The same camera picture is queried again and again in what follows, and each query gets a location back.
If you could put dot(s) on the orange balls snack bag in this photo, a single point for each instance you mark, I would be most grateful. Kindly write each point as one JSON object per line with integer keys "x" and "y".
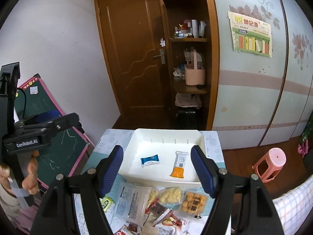
{"x": 193, "y": 203}

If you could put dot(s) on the metal door handle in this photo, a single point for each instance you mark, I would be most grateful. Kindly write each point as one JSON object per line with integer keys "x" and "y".
{"x": 161, "y": 56}

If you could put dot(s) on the white checked bed cover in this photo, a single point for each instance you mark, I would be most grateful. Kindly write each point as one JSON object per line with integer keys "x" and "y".
{"x": 294, "y": 206}

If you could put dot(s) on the dark red dates packet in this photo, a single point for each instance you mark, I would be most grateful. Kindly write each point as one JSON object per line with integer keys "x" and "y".
{"x": 156, "y": 210}

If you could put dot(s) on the green chalkboard pink frame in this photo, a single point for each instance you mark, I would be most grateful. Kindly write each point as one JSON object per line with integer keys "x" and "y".
{"x": 60, "y": 139}

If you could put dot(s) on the white plastic bin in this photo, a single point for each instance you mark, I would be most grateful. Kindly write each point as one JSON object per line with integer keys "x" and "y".
{"x": 164, "y": 143}

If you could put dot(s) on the folded pink cloth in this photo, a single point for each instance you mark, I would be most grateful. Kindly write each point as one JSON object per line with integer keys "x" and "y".
{"x": 186, "y": 100}

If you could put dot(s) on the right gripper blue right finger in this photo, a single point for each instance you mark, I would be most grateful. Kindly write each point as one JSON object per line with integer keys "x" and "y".
{"x": 205, "y": 169}

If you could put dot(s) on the small green snack packet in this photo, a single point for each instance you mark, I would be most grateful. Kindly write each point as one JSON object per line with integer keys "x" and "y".
{"x": 106, "y": 203}

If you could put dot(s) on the pink basket with handle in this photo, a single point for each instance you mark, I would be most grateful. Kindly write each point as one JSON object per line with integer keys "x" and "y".
{"x": 194, "y": 68}

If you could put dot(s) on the red cookies packet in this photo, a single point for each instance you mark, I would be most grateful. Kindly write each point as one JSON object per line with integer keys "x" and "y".
{"x": 129, "y": 229}

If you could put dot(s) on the white orange snack packet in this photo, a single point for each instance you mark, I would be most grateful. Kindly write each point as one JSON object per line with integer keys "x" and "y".
{"x": 179, "y": 165}

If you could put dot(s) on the pink plastic stool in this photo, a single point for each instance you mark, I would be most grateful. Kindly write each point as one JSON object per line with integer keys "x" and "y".
{"x": 270, "y": 164}

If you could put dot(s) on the brown wooden door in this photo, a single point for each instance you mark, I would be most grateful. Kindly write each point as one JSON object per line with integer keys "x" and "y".
{"x": 130, "y": 33}

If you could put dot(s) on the wooden corner shelf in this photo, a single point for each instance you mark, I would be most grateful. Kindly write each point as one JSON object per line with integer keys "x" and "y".
{"x": 192, "y": 24}

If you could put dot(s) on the red white chips bag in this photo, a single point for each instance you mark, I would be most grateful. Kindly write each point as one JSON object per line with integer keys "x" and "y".
{"x": 172, "y": 223}

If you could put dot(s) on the clear white label bag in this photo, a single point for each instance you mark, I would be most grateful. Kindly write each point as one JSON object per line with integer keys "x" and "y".
{"x": 131, "y": 203}

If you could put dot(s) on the colourful wall poster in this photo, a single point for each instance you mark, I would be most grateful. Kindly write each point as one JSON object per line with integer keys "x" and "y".
{"x": 250, "y": 35}

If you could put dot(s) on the yellow puffs snack bag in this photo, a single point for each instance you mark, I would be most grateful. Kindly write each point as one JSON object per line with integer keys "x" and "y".
{"x": 172, "y": 195}

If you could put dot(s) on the person's left hand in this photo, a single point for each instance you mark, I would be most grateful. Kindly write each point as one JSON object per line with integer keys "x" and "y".
{"x": 30, "y": 183}

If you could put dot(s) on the blue snack packet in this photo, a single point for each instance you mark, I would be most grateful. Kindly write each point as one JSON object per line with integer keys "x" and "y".
{"x": 151, "y": 160}

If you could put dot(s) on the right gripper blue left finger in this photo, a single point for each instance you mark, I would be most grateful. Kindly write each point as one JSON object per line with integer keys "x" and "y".
{"x": 108, "y": 169}

